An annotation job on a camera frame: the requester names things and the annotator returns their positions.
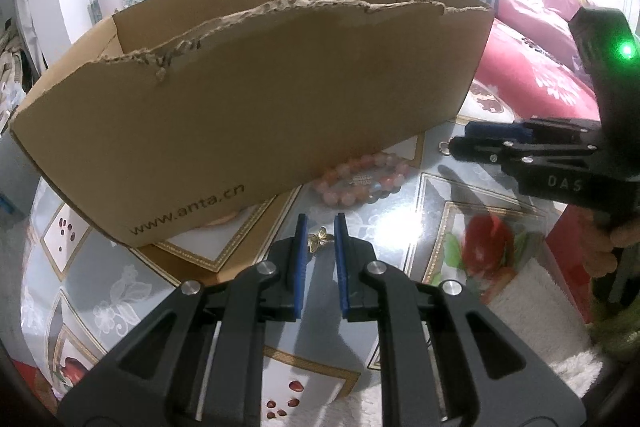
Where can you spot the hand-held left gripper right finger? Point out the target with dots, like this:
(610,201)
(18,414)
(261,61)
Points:
(341,257)

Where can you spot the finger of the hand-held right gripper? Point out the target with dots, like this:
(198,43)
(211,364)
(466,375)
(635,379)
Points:
(480,149)
(495,130)

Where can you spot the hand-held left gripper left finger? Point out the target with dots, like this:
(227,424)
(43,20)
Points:
(300,257)

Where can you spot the brown cardboard box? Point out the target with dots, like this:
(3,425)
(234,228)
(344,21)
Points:
(250,107)

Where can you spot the person's right hand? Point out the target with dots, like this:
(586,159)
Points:
(602,263)

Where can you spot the pink blanket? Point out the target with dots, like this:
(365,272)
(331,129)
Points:
(530,67)

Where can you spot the pink pillow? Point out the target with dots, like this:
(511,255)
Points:
(562,2)

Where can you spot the red box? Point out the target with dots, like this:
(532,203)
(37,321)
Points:
(565,237)

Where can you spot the fruit print tablecloth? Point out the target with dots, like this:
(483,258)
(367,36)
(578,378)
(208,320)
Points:
(150,287)

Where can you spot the white fluffy blanket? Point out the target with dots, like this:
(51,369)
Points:
(540,307)

